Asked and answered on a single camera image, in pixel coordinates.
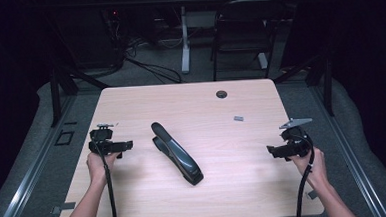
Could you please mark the person's left hand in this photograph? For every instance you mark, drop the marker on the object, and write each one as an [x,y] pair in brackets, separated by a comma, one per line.
[99,166]

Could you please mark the person's right hand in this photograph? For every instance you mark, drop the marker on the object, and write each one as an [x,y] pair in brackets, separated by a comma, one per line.
[312,169]

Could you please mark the black metal stand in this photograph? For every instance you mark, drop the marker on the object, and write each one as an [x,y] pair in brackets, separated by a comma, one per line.
[327,88]
[55,95]

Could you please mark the grey staple strip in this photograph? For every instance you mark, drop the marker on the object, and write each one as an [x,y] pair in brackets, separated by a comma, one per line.
[238,118]

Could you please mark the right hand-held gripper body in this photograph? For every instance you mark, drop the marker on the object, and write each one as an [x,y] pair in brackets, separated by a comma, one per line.
[296,143]

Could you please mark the aluminium floor rail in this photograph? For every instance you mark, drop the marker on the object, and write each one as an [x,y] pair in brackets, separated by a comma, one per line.
[27,177]
[350,153]

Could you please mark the black stapler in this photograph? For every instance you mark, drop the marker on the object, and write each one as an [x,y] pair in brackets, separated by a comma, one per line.
[176,154]

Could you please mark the black chair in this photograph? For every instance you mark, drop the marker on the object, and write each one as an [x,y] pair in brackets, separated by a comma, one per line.
[243,32]

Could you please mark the dark equipment with red light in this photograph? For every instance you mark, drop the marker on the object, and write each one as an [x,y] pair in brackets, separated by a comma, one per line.
[87,37]

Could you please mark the white desk leg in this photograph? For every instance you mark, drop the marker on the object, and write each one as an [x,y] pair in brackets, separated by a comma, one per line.
[263,60]
[185,42]

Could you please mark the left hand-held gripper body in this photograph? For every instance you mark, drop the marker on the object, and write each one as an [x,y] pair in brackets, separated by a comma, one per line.
[104,146]

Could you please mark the grey tape piece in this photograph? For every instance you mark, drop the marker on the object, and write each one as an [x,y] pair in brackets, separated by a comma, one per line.
[64,207]
[311,194]

